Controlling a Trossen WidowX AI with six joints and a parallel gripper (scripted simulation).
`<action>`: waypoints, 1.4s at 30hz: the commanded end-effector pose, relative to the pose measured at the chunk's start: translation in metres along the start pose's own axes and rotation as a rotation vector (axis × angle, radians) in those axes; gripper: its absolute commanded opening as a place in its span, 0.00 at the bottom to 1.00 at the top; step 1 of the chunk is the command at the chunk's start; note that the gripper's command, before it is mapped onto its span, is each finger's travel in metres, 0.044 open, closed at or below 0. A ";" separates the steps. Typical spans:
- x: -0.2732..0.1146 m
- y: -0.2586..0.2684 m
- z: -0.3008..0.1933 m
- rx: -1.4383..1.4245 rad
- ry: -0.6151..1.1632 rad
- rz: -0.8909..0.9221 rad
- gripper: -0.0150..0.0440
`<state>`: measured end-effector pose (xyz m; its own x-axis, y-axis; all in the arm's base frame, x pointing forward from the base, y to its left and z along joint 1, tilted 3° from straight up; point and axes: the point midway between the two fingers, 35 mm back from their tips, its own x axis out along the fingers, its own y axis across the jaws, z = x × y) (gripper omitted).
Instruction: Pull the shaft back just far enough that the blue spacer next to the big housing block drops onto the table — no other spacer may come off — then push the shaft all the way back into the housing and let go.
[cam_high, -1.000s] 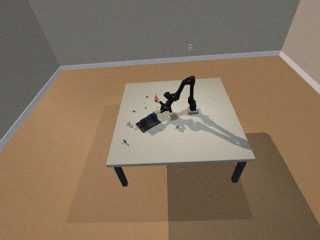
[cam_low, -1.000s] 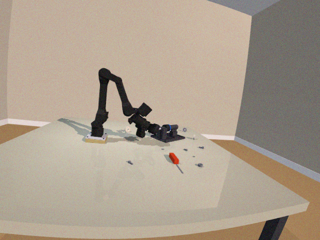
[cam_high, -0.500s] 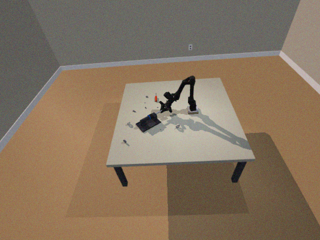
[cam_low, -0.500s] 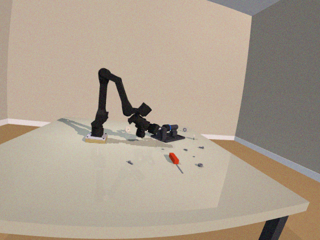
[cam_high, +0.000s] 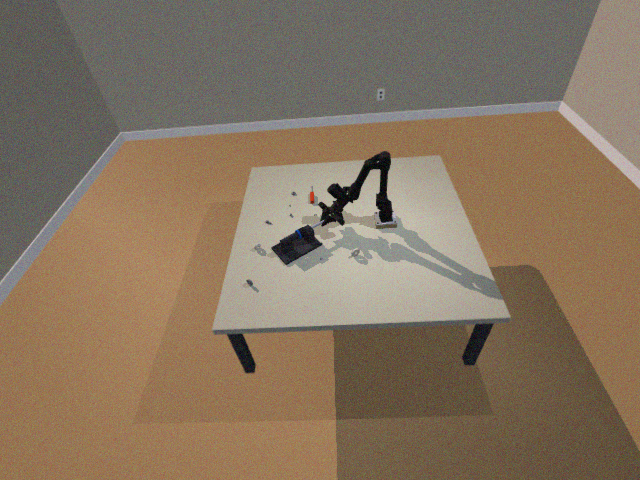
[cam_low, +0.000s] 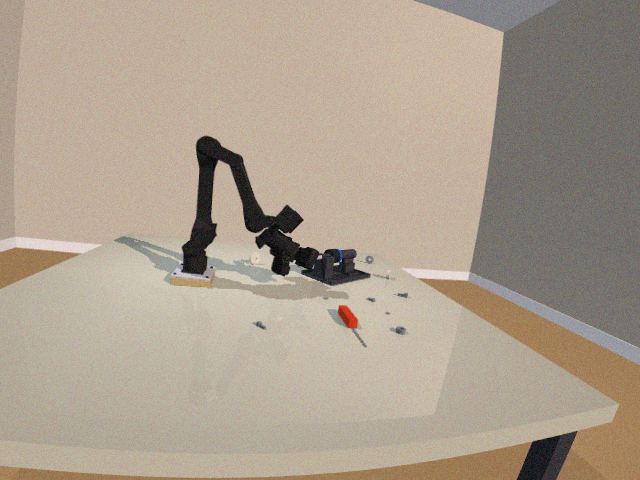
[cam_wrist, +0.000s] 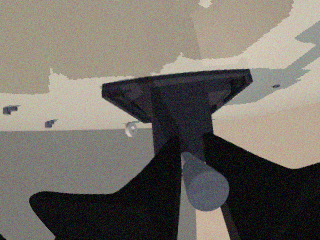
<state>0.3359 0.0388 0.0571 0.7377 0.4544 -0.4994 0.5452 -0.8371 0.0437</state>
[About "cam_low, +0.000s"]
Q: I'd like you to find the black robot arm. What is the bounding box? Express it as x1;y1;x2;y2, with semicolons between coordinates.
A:
181;136;304;277

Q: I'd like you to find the red-handled screwdriver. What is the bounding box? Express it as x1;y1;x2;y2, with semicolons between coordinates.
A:
338;305;368;347

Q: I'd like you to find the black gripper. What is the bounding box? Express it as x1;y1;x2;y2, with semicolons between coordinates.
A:
269;235;319;270

